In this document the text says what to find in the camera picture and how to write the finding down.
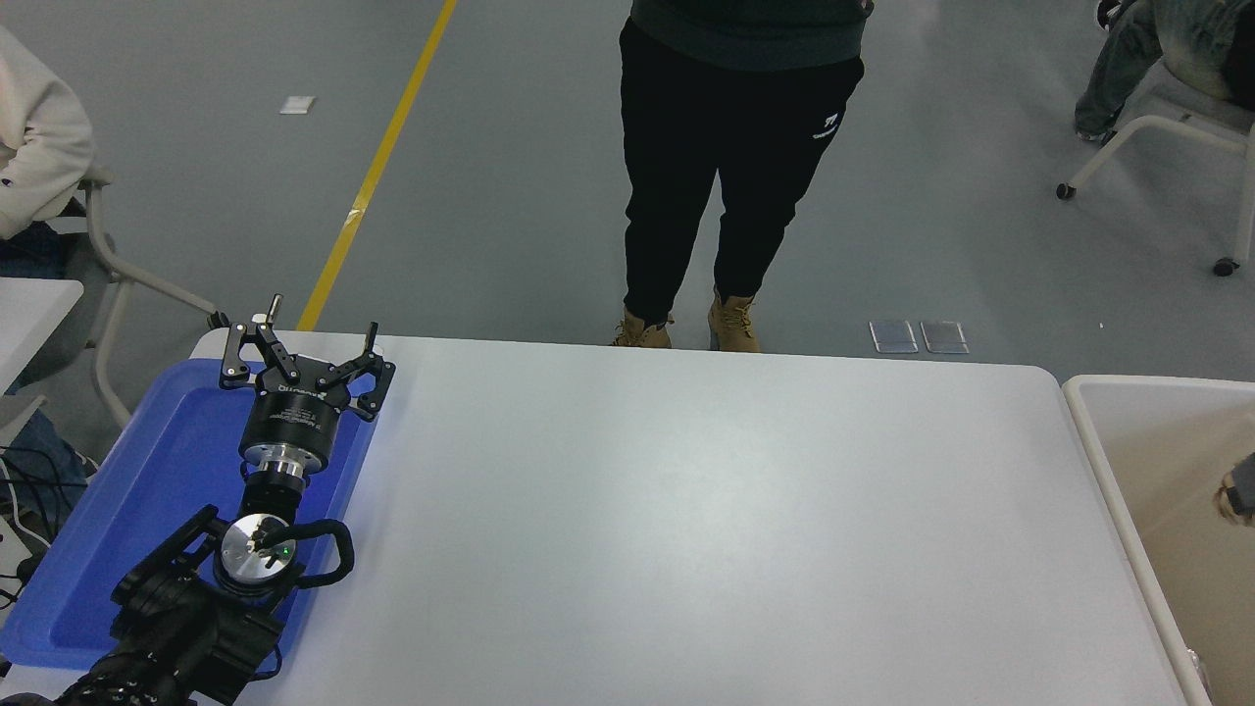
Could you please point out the blue plastic tray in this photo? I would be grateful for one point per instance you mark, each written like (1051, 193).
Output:
(167, 471)

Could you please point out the seated person in white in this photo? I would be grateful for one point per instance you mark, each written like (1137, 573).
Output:
(39, 137)

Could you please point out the large pale bin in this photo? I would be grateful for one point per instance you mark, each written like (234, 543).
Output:
(1177, 510)

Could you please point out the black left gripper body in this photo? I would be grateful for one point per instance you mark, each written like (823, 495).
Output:
(292, 417)

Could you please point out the small white side table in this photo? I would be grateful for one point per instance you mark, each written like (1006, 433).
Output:
(29, 314)

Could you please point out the standing person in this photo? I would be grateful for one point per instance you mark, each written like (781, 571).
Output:
(735, 147)

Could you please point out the blue fabric bundle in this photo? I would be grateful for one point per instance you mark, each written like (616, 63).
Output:
(44, 446)

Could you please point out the tan paper ball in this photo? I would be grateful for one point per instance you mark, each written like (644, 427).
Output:
(1225, 502)

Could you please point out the white frame wheeled chair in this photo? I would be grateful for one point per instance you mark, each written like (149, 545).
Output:
(1177, 123)

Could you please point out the silver floor plate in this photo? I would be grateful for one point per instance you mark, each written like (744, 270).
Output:
(944, 336)
(893, 336)

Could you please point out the seated person in jeans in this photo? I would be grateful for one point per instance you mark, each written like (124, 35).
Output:
(1137, 59)

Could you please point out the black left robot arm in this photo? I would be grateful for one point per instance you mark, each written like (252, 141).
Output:
(176, 628)

